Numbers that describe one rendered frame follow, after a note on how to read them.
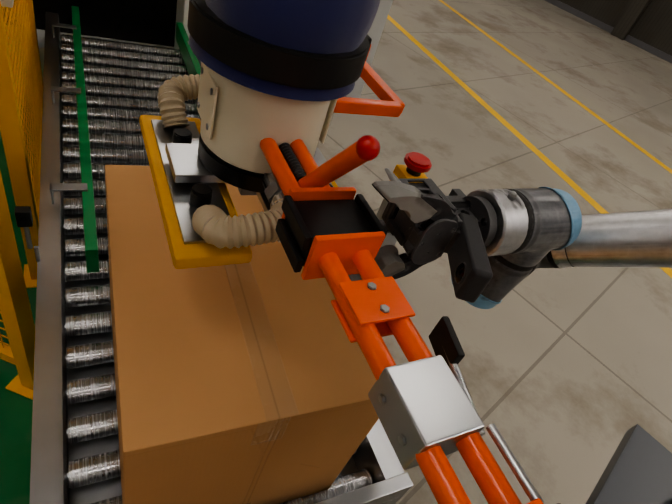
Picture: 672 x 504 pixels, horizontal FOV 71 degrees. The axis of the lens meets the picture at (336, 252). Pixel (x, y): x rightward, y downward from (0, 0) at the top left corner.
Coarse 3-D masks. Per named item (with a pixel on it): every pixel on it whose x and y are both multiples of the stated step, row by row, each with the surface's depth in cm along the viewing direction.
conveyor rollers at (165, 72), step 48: (96, 48) 210; (144, 48) 225; (96, 96) 182; (144, 96) 196; (96, 144) 165; (144, 144) 172; (96, 192) 148; (96, 288) 120; (96, 384) 102; (96, 432) 96; (96, 480) 91; (336, 480) 103
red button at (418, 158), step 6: (408, 156) 115; (414, 156) 115; (420, 156) 116; (408, 162) 114; (414, 162) 113; (420, 162) 114; (426, 162) 115; (408, 168) 116; (414, 168) 113; (420, 168) 113; (426, 168) 114; (414, 174) 116; (420, 174) 117
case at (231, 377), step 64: (128, 192) 90; (128, 256) 79; (256, 256) 88; (128, 320) 70; (192, 320) 73; (256, 320) 77; (320, 320) 81; (128, 384) 63; (192, 384) 66; (256, 384) 69; (320, 384) 72; (128, 448) 57; (192, 448) 63; (256, 448) 70; (320, 448) 80
